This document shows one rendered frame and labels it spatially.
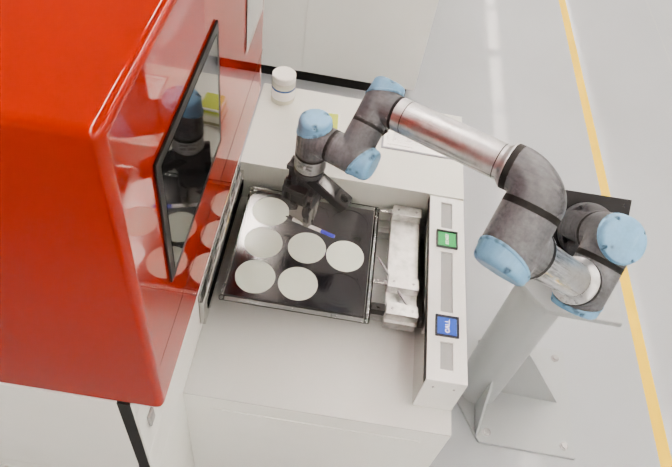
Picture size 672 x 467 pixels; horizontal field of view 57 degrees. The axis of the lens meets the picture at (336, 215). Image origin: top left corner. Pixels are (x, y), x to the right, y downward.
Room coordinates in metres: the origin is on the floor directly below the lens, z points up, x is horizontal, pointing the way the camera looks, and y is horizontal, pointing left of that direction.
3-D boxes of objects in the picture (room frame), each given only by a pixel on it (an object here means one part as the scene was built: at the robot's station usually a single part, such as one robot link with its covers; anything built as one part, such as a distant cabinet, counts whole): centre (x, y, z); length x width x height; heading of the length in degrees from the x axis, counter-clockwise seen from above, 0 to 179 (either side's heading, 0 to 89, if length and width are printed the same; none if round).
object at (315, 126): (1.02, 0.08, 1.25); 0.09 x 0.08 x 0.11; 66
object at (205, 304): (0.95, 0.27, 0.89); 0.44 x 0.02 x 0.10; 2
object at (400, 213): (1.16, -0.19, 0.89); 0.08 x 0.03 x 0.03; 92
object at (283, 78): (1.47, 0.23, 1.01); 0.07 x 0.07 x 0.10
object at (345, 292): (0.97, 0.06, 0.90); 0.34 x 0.34 x 0.01; 2
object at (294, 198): (1.03, 0.09, 1.09); 0.09 x 0.08 x 0.12; 75
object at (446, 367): (0.92, -0.30, 0.89); 0.55 x 0.09 x 0.14; 2
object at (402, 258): (1.00, -0.20, 0.87); 0.36 x 0.08 x 0.03; 2
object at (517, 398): (1.15, -0.77, 0.41); 0.51 x 0.44 x 0.82; 90
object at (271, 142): (1.36, -0.02, 0.89); 0.62 x 0.35 x 0.14; 92
